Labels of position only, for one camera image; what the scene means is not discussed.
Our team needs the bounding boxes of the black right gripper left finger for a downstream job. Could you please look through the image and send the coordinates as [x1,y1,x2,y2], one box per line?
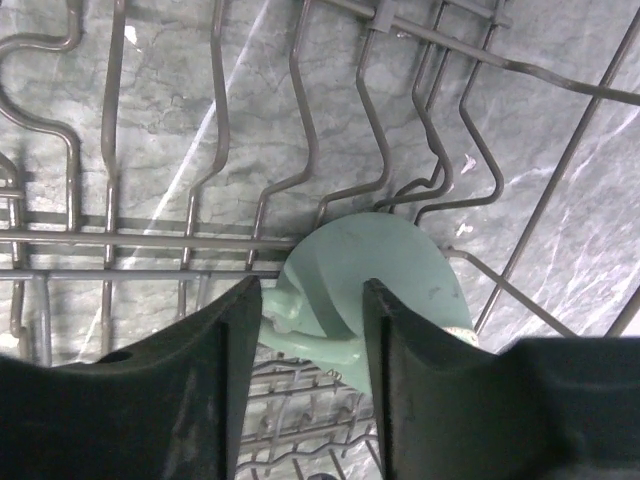
[1,276,262,479]

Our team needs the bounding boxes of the mint green ceramic mug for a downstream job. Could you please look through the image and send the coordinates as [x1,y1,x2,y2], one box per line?
[259,213,478,394]

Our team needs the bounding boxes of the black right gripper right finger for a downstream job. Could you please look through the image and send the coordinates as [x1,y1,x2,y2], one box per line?
[363,279,639,479]

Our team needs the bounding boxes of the grey wire dish rack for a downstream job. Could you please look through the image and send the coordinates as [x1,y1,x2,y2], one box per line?
[1,1,639,479]

